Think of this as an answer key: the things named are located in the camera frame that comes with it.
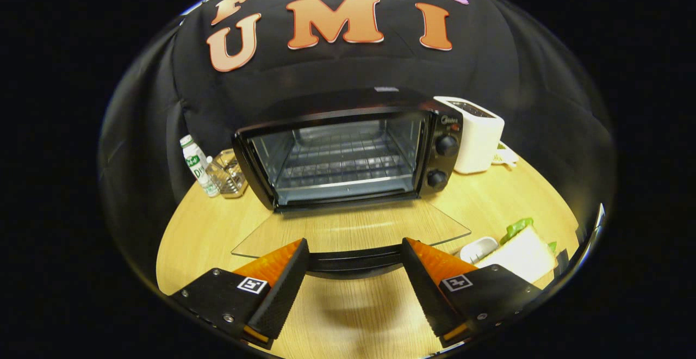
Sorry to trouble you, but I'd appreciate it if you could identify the black toaster oven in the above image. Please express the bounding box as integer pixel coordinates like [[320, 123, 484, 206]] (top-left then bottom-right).
[[231, 87, 472, 279]]

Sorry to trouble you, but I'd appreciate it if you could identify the clear glass jar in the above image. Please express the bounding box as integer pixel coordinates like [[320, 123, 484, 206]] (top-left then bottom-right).
[[206, 149, 249, 199]]

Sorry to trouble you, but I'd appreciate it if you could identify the white toaster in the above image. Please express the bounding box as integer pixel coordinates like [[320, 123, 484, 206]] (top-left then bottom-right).
[[433, 96, 505, 175]]

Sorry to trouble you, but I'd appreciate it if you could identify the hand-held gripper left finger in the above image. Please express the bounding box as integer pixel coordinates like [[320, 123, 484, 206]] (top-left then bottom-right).
[[169, 238, 310, 349]]

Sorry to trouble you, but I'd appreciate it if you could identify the white bottle with green label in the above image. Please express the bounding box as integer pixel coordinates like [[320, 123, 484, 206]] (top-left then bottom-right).
[[179, 134, 221, 197]]

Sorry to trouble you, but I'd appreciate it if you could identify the sandwich with lettuce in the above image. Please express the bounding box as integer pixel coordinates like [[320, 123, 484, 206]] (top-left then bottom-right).
[[476, 218, 559, 284]]

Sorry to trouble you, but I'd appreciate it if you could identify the white and green packet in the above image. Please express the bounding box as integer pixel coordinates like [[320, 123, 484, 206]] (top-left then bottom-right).
[[492, 141, 519, 168]]

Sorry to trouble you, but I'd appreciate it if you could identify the white plastic tray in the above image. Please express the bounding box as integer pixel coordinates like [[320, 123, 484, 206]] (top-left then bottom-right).
[[459, 236, 499, 264]]

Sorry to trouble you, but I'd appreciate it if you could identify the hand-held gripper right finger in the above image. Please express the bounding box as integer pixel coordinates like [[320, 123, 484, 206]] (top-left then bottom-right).
[[401, 237, 544, 349]]

